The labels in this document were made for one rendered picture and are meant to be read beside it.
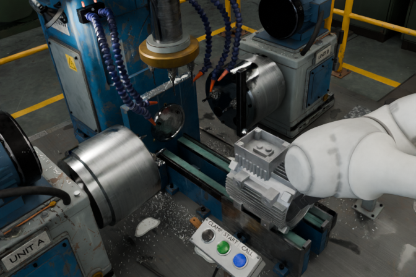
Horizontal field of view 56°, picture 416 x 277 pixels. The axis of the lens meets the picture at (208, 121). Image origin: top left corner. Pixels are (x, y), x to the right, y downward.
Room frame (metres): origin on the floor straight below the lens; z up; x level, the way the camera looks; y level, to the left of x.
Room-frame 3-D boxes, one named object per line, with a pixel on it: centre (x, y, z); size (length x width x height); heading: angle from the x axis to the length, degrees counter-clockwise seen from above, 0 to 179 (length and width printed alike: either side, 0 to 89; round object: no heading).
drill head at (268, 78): (1.29, -0.17, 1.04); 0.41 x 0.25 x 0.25; 133
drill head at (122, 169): (0.82, 0.33, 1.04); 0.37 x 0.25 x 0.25; 133
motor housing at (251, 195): (0.80, -0.17, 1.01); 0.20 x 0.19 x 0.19; 43
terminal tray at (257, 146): (0.83, -0.15, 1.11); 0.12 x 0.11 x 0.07; 43
